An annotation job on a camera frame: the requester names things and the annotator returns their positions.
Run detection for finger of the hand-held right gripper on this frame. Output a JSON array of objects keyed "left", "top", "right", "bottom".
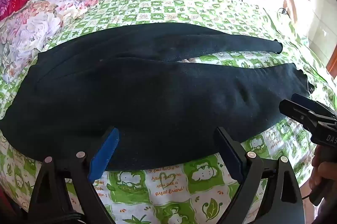
[
  {"left": 292, "top": 93, "right": 337, "bottom": 119},
  {"left": 278, "top": 99, "right": 327, "bottom": 133}
]

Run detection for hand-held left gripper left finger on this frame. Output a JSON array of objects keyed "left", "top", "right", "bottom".
[{"left": 26, "top": 127, "right": 120, "bottom": 224}]

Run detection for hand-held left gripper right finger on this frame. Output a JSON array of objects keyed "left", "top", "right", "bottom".
[{"left": 214, "top": 127, "right": 306, "bottom": 224}]

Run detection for black pants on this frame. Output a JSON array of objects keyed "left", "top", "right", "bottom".
[{"left": 0, "top": 22, "right": 316, "bottom": 172}]

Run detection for person's right hand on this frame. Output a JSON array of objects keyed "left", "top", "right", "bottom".
[{"left": 309, "top": 153, "right": 337, "bottom": 194}]

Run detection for green printed bedsheet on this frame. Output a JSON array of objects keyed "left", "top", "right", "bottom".
[{"left": 0, "top": 0, "right": 337, "bottom": 224}]

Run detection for floral pillow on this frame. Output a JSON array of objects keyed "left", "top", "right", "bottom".
[{"left": 0, "top": 0, "right": 100, "bottom": 77}]

